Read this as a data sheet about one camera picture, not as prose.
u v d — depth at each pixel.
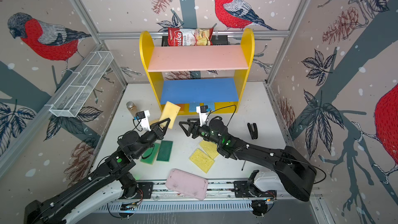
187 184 0.73
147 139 0.61
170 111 0.70
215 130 0.57
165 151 0.86
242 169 0.80
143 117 0.63
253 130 0.92
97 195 0.55
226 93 0.93
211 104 1.05
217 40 0.93
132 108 0.96
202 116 0.66
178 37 0.87
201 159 0.82
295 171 0.42
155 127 0.62
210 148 0.86
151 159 0.82
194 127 0.65
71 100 0.71
